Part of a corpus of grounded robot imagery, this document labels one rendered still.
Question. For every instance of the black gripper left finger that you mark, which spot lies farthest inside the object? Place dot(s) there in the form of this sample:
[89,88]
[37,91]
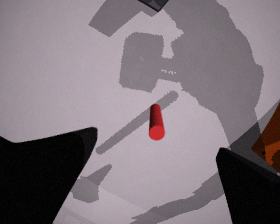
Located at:
[39,174]

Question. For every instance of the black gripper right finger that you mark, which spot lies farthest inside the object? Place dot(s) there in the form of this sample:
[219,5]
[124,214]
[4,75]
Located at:
[252,193]

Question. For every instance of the dark red peg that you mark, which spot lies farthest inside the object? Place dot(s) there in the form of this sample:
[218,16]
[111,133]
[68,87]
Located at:
[156,127]

